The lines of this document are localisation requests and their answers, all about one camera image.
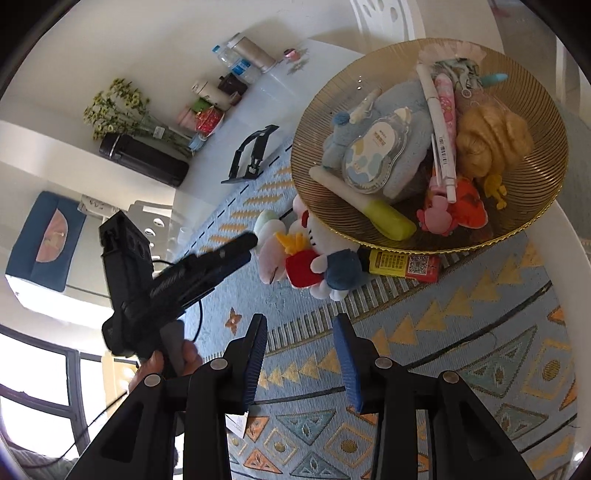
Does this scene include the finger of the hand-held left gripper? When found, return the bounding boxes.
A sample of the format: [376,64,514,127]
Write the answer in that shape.
[191,232,259,289]

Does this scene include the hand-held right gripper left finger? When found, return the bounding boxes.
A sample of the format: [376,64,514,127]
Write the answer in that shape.
[65,314,269,480]

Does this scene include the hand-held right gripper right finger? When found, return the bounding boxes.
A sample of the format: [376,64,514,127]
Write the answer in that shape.
[333,314,539,480]

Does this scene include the yellow-green tube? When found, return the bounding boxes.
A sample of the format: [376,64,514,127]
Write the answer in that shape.
[308,166,417,241]

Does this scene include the red printed snack packet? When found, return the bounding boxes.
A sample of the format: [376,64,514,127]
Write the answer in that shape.
[445,178,489,229]

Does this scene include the blue plush toy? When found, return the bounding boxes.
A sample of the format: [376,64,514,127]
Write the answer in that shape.
[321,82,437,201]

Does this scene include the small yellow toy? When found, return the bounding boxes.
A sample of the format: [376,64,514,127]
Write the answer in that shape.
[482,173,509,208]

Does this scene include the white pen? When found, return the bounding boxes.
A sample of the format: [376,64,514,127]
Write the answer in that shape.
[416,62,459,204]

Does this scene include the small pink white tube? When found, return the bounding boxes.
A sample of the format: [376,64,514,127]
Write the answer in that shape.
[434,74,458,139]

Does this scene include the brown plush toy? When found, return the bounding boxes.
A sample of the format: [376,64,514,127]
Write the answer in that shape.
[455,105,535,178]

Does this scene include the clear patterned pouch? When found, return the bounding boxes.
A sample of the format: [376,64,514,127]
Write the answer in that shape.
[431,55,483,100]

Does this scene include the pink frilled cloth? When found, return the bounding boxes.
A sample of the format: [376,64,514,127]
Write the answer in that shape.
[418,41,488,63]

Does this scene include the person's left hand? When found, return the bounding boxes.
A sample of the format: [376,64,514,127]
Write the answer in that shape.
[128,340,205,393]

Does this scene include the white chair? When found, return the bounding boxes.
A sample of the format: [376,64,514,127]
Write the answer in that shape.
[348,0,428,44]
[124,199,185,259]

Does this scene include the white card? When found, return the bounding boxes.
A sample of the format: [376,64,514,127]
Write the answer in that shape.
[225,413,250,437]

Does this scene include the colourful plush doll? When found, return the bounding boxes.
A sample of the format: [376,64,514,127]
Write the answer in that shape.
[256,210,363,302]

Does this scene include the white cat plush toy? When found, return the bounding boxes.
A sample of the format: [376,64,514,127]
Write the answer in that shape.
[293,196,365,259]

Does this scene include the blue tissue box cover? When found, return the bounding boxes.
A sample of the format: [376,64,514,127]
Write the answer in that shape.
[6,191,88,294]

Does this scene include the yellow red small box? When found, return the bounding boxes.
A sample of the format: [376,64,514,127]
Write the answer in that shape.
[367,248,441,283]

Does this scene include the black cylinder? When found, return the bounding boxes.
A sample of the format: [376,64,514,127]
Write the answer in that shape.
[98,133,191,188]

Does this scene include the blue patterned table mat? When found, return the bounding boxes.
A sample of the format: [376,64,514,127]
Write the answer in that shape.
[168,161,580,480]

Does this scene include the red pot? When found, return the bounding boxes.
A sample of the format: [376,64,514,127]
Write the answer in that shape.
[194,106,225,137]

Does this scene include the yellow dried flowers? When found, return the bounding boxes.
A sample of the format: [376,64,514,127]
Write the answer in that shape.
[83,78,192,153]

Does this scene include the clear water bottle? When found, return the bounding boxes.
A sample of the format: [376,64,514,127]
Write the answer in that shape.
[212,44,259,85]

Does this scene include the metal thermos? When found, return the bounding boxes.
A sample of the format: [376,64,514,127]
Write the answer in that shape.
[228,33,278,75]

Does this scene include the black plastic frame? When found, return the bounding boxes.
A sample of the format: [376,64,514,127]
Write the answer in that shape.
[221,124,281,185]

